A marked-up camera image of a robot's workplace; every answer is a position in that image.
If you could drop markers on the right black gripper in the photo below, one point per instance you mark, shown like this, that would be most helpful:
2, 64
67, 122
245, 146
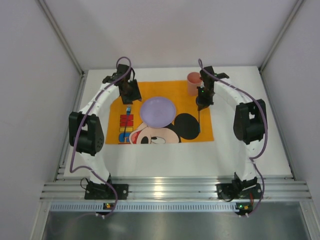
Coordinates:
203, 101

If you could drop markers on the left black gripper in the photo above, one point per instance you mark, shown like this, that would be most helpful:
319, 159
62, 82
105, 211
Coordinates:
131, 94

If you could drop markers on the blue plastic spoon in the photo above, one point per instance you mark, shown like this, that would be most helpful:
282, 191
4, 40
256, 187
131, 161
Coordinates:
199, 120

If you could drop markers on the blue plastic fork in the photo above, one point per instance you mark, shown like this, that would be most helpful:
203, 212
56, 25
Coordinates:
126, 122

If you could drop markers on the pink plastic cup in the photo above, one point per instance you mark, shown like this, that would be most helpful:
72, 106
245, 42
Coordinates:
193, 82

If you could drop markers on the lilac plastic plate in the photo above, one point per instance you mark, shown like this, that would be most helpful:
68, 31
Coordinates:
157, 112

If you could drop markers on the orange Mickey Mouse cloth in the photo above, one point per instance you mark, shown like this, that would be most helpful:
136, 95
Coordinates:
183, 129

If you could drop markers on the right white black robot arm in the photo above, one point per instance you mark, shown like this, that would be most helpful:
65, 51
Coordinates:
250, 125

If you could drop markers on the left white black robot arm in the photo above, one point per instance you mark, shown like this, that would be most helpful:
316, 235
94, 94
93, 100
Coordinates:
86, 134

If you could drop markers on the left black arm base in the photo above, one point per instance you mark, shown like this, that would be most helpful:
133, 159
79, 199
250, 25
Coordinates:
95, 191

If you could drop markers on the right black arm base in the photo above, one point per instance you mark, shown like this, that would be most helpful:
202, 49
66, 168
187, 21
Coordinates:
227, 192

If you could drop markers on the aluminium mounting rail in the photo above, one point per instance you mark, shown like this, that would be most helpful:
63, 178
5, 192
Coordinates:
169, 189

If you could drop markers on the slotted grey cable duct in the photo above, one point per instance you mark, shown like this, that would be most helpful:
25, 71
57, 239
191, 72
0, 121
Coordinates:
150, 207

